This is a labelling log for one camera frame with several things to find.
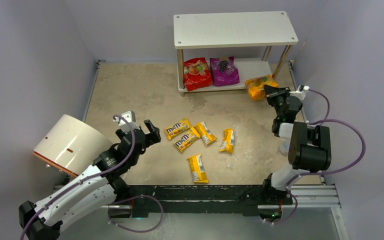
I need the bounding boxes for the orange candy bag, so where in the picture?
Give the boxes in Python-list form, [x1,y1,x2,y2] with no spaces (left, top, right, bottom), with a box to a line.
[244,74,279,101]

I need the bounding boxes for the yellow M&M bag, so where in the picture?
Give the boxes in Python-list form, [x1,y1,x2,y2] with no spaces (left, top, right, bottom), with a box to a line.
[173,127,201,153]
[164,117,191,140]

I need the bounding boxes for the purple candy bag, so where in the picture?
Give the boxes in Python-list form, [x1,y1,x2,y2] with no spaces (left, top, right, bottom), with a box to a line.
[209,56,240,87]

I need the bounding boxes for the yellow candy bag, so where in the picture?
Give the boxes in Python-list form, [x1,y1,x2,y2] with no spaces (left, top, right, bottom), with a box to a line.
[219,128,235,154]
[187,154,209,184]

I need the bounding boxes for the red candy bag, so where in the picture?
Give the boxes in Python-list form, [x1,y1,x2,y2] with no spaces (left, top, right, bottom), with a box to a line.
[183,57,213,92]

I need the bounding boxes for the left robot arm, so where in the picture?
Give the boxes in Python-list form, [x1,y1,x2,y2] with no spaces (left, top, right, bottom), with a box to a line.
[18,111,161,240]

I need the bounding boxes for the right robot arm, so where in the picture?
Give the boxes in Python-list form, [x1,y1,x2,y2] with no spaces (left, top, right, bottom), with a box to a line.
[262,85,332,199]

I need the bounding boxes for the yellow candy bag back-side middle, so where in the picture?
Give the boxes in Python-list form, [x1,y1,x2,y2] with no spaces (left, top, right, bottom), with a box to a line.
[194,121,217,146]

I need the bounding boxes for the yellow candy bag front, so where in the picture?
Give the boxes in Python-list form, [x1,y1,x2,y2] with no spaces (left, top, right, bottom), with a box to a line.
[187,154,209,184]

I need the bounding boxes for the white two-tier shelf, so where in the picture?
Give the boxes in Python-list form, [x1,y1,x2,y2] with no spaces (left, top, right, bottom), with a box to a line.
[173,11,299,96]

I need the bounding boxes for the small clear plastic cup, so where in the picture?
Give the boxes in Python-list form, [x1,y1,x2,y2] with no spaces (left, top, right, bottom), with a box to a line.
[278,139,290,156]

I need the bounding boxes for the white cylindrical container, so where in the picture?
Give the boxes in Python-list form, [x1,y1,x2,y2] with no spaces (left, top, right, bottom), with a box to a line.
[32,114,113,176]

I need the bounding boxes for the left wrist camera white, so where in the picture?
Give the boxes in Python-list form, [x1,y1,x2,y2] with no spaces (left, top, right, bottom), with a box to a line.
[112,110,139,134]

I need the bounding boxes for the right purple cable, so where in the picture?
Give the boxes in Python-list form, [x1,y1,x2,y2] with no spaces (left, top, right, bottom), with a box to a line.
[263,88,367,226]

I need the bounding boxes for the purple cable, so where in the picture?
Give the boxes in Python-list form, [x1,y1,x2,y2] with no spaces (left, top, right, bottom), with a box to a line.
[19,114,165,240]
[263,88,367,226]

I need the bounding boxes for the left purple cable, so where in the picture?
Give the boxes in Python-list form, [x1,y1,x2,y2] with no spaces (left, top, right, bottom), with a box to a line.
[19,114,165,240]

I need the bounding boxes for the black base frame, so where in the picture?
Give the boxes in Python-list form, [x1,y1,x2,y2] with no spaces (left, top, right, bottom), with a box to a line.
[114,184,293,218]

